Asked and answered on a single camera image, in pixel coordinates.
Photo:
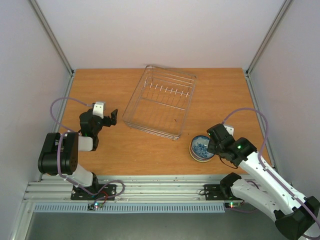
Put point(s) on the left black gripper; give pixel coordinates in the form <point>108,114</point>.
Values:
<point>114,119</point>

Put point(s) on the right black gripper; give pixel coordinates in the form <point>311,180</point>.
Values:
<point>212,147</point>

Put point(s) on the blue floral bowl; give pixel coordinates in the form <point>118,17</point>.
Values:
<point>199,147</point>

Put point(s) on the red patterned bowl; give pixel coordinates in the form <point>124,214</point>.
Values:
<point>191,151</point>

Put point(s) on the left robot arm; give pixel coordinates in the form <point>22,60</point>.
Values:
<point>59,154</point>

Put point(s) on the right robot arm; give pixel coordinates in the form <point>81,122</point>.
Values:
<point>292,212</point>

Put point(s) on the yellow sun bowl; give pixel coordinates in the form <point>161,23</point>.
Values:
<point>200,159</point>

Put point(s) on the right circuit board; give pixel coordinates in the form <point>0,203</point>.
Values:
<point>232,204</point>

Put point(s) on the circuit board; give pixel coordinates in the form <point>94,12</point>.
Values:
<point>95,206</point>
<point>232,204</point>

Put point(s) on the left circuit board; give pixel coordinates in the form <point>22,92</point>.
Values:
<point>95,206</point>

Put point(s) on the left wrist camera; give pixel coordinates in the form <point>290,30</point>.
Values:
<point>98,109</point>

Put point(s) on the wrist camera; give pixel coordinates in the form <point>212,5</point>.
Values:
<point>230,129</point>
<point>98,109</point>

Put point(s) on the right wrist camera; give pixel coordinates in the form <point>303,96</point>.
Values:
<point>230,129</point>

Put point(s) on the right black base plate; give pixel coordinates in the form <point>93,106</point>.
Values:
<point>216,192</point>

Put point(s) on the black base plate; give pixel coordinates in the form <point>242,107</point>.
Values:
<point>216,192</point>
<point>78,194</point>

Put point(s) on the wire dish rack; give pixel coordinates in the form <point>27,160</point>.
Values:
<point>160,102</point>

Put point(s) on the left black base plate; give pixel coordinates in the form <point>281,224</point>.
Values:
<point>78,194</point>

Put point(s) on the aluminium rail frame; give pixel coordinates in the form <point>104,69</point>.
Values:
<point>108,43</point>

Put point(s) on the blue slotted cable duct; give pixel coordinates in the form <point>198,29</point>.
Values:
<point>130,208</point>

